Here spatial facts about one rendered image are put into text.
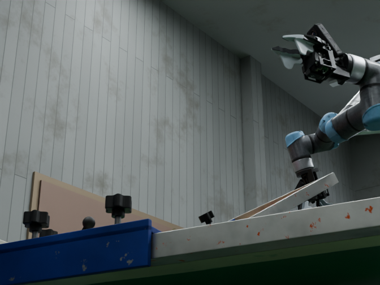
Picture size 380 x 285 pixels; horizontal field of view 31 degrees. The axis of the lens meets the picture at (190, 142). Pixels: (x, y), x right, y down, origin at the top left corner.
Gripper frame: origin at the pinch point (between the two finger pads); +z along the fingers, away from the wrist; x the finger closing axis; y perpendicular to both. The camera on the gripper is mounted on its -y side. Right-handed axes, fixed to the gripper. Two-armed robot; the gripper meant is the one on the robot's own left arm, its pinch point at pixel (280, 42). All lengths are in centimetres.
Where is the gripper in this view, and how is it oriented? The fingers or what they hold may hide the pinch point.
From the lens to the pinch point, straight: 182.1
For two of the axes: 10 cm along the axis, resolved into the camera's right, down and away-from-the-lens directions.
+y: 0.7, 8.5, -5.2
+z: -8.9, -1.9, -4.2
